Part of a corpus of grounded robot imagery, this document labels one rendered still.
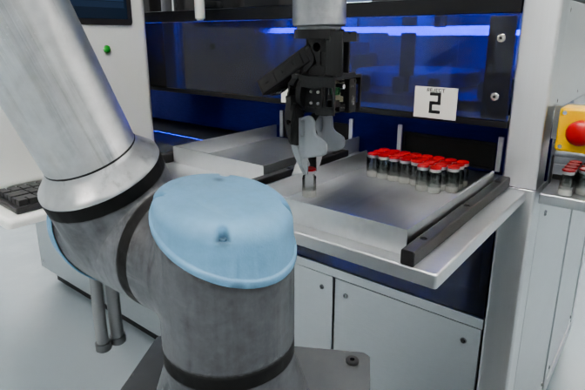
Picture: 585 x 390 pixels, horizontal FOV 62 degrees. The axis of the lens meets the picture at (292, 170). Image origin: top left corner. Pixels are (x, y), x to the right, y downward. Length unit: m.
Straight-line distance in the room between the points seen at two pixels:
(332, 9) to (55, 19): 0.38
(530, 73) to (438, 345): 0.59
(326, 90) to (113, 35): 0.82
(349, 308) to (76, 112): 0.92
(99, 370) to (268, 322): 1.61
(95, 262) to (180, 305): 0.12
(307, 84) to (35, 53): 0.38
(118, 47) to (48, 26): 0.98
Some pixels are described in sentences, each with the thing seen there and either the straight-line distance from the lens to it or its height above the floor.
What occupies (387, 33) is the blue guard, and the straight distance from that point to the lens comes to 1.01.
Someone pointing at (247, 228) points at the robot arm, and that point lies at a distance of 0.36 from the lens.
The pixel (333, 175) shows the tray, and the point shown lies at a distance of 0.92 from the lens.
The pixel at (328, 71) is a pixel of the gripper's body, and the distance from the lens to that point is 0.68.
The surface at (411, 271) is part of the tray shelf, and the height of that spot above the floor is 0.88.
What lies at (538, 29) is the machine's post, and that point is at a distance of 0.92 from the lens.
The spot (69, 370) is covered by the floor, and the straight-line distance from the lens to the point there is 2.02.
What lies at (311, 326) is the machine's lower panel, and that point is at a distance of 1.32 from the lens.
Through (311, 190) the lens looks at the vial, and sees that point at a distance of 0.75.
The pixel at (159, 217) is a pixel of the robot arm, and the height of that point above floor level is 1.01.
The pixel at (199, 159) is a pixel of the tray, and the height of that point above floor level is 0.90.
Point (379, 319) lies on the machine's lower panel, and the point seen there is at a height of 0.51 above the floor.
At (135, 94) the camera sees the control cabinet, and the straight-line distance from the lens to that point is 1.42.
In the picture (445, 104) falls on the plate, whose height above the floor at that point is 1.02.
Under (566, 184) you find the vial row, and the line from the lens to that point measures 0.94.
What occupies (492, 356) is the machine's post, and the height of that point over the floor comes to 0.53.
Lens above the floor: 1.14
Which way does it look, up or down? 16 degrees down
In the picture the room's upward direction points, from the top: straight up
